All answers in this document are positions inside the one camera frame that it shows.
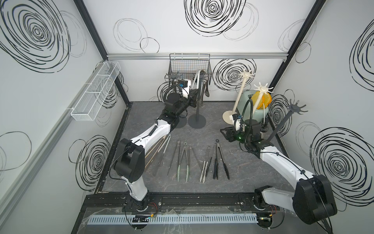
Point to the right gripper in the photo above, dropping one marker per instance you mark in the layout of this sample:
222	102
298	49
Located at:
230	131

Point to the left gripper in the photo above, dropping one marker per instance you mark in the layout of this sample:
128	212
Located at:
190	99

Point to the dark grey rack stand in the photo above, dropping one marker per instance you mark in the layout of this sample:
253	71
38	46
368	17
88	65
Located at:
197	120
173	79
293	108

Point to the slim black tongs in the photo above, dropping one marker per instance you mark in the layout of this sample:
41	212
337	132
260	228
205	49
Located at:
173	156

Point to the black ring tongs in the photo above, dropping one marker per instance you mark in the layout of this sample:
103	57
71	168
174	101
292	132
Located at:
219	154

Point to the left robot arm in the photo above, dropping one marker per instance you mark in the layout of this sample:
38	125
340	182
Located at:
130	163

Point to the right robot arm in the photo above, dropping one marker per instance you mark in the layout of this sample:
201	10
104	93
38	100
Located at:
312	200

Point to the cream tipped tongs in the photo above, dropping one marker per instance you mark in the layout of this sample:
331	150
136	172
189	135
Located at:
203	173

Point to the cream rack stand rear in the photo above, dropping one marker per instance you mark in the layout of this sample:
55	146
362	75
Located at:
227	115

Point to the cream rack stand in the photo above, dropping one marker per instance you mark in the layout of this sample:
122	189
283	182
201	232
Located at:
262	89
227	115

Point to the cream rack stand front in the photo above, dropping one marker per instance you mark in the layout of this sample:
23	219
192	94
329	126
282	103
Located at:
262	89

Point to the black wire basket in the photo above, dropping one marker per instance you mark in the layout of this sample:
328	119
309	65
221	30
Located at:
186	65

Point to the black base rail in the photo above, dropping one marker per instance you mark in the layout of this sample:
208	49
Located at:
156	201

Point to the white wire shelf basket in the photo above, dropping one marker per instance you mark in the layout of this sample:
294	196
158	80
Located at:
96	92

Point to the grey cable duct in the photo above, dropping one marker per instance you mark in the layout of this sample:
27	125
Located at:
172	219

